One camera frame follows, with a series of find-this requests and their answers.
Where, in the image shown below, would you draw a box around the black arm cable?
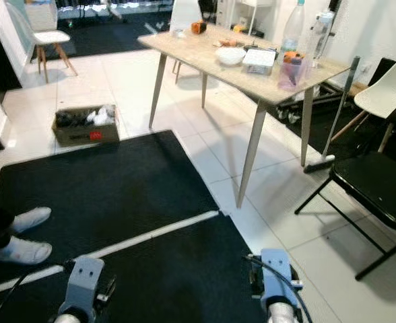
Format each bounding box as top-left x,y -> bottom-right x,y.
9,260 -> 77,323
245,254 -> 313,323

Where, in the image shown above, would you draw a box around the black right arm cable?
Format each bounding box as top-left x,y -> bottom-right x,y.
245,254 -> 313,323

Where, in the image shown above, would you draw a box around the light wooden table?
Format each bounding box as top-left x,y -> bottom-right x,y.
137,26 -> 354,208

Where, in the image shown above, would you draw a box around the clear bottle with dark print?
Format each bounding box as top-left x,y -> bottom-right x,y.
309,10 -> 337,61

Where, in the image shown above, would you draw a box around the cardboard box with red label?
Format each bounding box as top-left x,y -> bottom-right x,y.
52,105 -> 120,147

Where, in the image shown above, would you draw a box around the grey floor squeegee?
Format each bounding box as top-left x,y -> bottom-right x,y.
304,56 -> 360,174

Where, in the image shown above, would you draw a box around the purple translucent plastic tub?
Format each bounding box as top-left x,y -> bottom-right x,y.
277,52 -> 313,91

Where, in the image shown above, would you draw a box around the black metal frame chair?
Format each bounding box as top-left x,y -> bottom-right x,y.
294,151 -> 396,281

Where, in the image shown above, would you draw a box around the person black trousers white socks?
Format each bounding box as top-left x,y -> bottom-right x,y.
0,192 -> 54,264

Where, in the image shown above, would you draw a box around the black floor mat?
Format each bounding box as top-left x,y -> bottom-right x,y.
0,214 -> 273,323
0,130 -> 219,287

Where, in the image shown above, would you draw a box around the small empty white bowl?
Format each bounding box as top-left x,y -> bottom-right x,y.
216,46 -> 247,66

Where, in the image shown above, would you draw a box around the white chair wooden legs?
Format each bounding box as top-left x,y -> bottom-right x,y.
333,50 -> 396,145
33,30 -> 77,83
171,0 -> 203,85

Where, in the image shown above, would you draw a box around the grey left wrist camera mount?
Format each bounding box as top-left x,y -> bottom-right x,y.
65,254 -> 106,317

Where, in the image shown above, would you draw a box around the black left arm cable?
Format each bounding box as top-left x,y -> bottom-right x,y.
9,260 -> 77,323

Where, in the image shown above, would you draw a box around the tall clear plastic bottle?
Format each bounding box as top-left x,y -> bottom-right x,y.
282,0 -> 306,55

